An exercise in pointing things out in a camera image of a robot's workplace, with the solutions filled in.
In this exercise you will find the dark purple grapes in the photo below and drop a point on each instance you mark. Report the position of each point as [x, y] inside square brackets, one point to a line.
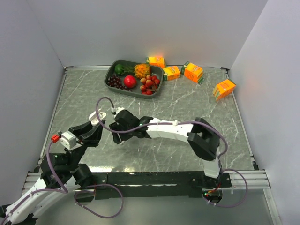
[117, 82]

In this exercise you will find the green pepper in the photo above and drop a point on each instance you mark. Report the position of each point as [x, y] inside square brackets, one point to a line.
[119, 69]

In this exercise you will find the dark grey fruit tray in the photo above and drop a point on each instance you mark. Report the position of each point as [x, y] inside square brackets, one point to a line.
[139, 80]

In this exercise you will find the red pomegranate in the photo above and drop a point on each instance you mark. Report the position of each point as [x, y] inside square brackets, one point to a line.
[129, 81]

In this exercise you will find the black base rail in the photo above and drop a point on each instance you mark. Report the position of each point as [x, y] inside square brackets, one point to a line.
[150, 184]

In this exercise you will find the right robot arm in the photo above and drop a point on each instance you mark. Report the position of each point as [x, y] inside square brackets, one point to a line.
[202, 138]

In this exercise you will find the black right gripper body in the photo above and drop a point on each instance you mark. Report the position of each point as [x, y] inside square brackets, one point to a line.
[116, 126]

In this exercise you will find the orange striped sponge box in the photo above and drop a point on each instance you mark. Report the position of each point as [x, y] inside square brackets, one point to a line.
[223, 89]

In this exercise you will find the orange box back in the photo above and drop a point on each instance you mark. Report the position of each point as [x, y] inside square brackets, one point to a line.
[156, 61]

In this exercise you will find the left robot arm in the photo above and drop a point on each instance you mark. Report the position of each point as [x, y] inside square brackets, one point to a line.
[61, 174]

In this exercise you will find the orange pineapple toy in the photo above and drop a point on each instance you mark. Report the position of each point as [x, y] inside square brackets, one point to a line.
[142, 70]

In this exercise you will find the white oval charging case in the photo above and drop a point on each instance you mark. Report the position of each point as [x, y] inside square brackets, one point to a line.
[95, 117]

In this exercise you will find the orange box middle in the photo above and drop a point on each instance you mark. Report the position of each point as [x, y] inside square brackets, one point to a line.
[171, 73]

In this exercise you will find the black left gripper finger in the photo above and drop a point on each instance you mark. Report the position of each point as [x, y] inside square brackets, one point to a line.
[81, 129]
[91, 135]

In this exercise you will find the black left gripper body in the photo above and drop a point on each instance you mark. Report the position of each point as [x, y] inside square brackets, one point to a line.
[78, 149]

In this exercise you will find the orange sponge box near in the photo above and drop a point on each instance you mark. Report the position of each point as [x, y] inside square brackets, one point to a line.
[192, 72]

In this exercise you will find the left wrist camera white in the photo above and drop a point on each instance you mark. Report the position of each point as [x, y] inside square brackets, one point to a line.
[67, 139]

